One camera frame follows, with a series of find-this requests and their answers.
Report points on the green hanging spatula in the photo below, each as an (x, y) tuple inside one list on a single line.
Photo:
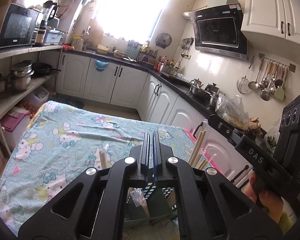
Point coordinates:
[(279, 91)]

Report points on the hanging strainer ladle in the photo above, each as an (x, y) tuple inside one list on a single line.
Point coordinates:
[(242, 83)]

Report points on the metal shelf rack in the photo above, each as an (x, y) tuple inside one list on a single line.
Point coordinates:
[(10, 98)]

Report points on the black range hood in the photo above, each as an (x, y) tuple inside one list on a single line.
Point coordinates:
[(217, 29)]

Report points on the black blender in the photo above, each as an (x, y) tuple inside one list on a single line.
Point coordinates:
[(49, 11)]

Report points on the wall fan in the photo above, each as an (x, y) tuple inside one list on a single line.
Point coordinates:
[(163, 40)]

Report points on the plastic bag of food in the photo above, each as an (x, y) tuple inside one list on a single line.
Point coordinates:
[(232, 111)]

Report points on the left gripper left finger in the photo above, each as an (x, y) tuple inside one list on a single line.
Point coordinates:
[(93, 205)]

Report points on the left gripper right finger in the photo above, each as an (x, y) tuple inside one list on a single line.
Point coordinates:
[(208, 205)]

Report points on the stainless steel pot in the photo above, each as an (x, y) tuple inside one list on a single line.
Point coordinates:
[(20, 75)]

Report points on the blue hanging basket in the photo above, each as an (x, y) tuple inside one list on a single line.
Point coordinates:
[(100, 65)]

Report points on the dark green utensil basket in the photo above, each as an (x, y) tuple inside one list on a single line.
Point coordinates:
[(158, 206)]

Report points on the hello kitty tablecloth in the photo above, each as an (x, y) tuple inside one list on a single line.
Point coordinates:
[(61, 142)]

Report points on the person right hand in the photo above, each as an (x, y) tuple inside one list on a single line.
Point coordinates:
[(273, 202)]

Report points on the white upper cabinet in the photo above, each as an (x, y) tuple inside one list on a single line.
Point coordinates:
[(277, 18)]

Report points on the pink towel blanket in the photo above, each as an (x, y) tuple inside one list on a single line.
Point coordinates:
[(210, 144)]

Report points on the hanging steel ladle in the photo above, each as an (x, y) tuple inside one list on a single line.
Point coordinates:
[(252, 85)]

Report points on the black microwave oven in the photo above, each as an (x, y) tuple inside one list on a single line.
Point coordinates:
[(17, 25)]

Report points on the pink lidded storage box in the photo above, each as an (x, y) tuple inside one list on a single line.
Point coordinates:
[(14, 123)]

